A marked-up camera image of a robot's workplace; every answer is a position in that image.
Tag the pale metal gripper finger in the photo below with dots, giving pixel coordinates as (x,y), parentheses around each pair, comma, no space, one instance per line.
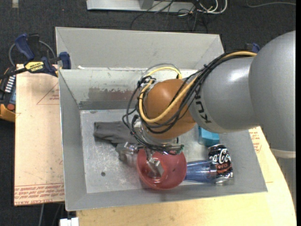
(156,166)
(122,153)

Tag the red plastic bowl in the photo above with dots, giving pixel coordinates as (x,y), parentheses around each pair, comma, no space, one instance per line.
(174,171)

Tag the grey metal bin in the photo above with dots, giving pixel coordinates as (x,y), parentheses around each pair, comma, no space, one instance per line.
(105,163)

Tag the grey cloth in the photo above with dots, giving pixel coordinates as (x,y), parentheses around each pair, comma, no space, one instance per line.
(110,131)

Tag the blue clear plastic bottle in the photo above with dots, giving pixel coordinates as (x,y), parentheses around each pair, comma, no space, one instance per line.
(197,172)

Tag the teal box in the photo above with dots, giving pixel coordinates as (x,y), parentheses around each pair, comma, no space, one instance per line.
(208,138)

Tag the black crushed soda can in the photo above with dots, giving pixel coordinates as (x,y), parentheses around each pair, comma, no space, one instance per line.
(221,163)

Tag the brown cardboard board red print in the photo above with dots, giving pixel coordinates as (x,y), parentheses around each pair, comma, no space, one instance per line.
(37,135)

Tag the black cylinder on white bracket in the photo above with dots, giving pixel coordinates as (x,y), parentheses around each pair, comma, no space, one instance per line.
(177,140)

